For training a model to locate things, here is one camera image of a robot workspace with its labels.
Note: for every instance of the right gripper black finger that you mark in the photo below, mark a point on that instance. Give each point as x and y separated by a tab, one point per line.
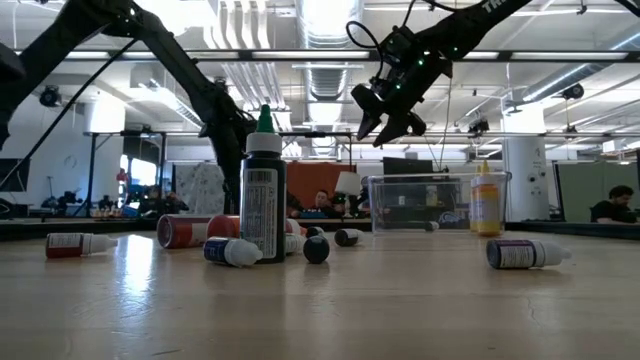
392	131
367	125

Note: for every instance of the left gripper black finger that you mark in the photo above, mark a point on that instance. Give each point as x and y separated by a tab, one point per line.
232	192

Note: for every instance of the large green food coloring bottle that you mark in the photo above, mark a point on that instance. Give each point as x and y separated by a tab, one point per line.
262	215

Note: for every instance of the large dark red bottle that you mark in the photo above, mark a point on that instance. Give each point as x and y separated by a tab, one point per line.
182	232

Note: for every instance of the small black dropper bottle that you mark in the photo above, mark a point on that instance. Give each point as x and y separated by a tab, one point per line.
315	231
316	250

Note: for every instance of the small dark blue dropper bottle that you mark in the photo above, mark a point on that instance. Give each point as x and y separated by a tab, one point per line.
345	237

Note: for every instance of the large yellow food coloring bottle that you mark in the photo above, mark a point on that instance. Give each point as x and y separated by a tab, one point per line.
487	210

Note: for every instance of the small purple dropper bottle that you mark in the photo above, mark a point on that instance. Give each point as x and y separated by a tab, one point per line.
510	254

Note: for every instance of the small red dropper bottle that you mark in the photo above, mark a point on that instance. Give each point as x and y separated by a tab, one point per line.
65	246

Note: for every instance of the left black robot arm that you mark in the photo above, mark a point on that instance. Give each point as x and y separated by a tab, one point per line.
170	55

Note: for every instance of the patterned grey curtain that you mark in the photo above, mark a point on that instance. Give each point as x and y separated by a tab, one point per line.
200	187

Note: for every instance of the black monitor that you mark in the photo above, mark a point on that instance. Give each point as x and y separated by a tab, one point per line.
407	166

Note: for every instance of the white shade lamp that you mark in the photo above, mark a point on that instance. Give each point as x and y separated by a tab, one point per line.
347	182

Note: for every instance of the clear plastic bin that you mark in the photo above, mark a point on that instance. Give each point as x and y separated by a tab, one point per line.
415	200

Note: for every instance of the person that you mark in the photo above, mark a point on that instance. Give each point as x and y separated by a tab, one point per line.
160	204
612	207
324	202

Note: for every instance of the orange partition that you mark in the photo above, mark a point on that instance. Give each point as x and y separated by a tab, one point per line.
312	180

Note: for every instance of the white round column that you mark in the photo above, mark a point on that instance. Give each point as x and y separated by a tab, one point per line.
525	175

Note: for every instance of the black ceiling spotlight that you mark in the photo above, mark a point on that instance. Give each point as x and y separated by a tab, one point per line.
573	91
50	96

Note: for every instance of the green partition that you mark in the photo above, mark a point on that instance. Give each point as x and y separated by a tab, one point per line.
580	190

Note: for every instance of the black mounted camera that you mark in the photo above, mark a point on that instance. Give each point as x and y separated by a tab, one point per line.
478	127

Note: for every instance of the black overhead frame beam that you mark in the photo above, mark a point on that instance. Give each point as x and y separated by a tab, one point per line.
310	55

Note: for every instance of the silver ventilation duct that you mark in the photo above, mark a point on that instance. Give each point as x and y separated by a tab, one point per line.
327	30

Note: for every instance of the dark wall monitor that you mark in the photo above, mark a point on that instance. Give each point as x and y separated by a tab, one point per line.
14	175

